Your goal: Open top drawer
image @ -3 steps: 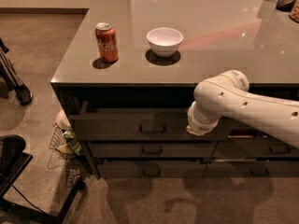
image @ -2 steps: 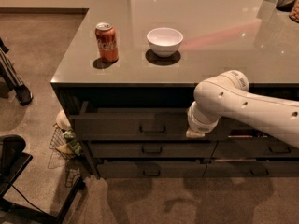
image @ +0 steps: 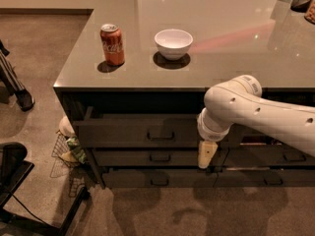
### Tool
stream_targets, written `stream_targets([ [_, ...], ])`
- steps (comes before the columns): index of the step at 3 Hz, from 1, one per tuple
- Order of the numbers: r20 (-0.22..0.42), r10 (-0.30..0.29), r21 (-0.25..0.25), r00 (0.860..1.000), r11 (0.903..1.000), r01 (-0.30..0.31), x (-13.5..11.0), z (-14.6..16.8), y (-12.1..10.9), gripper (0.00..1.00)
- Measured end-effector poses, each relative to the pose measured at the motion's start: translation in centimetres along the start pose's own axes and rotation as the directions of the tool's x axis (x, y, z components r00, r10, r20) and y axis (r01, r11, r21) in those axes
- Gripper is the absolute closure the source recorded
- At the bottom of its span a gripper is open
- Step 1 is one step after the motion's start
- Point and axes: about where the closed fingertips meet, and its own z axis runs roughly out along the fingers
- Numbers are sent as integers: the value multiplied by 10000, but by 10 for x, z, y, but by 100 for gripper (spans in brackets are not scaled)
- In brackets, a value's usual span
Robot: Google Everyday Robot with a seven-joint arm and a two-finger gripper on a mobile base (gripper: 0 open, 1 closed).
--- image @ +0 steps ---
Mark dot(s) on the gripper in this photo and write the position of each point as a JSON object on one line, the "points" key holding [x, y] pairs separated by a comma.
{"points": [[213, 134]]}

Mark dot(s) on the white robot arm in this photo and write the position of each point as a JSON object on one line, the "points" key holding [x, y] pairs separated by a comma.
{"points": [[240, 101]]}

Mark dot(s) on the grey kitchen counter cabinet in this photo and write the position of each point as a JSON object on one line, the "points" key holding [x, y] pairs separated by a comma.
{"points": [[262, 38]]}

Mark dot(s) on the white ceramic bowl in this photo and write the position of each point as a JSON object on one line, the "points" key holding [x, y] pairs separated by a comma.
{"points": [[173, 44]]}

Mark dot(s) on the red soda can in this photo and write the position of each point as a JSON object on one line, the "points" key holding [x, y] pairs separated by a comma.
{"points": [[112, 43]]}

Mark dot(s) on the brown basket on counter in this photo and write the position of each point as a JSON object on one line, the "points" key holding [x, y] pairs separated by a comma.
{"points": [[310, 13]]}

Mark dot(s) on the black tripod leg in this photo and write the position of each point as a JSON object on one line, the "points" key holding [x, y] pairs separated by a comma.
{"points": [[12, 83]]}

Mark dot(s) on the wire basket with items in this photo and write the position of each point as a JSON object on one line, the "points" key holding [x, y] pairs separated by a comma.
{"points": [[69, 155]]}

